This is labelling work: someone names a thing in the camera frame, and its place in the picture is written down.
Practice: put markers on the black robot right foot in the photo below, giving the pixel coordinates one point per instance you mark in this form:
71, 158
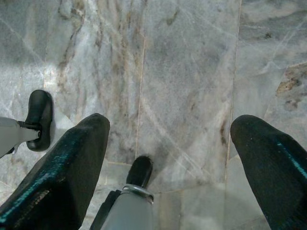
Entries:
140, 170

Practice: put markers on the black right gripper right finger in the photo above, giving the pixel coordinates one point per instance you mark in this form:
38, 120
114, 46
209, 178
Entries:
271, 172

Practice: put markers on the silver robot left leg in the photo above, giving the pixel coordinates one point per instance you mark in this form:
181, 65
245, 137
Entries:
12, 134

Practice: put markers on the silver robot right leg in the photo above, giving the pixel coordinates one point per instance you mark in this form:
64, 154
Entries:
129, 210

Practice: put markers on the black robot foot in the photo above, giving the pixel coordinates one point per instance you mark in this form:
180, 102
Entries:
140, 170
38, 107

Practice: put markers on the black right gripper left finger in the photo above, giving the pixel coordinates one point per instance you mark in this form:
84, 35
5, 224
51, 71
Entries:
60, 182

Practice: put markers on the silver robot leg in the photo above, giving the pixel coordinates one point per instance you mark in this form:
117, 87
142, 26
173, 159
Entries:
129, 210
12, 134

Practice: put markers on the black robot left foot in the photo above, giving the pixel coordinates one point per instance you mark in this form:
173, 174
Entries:
38, 107

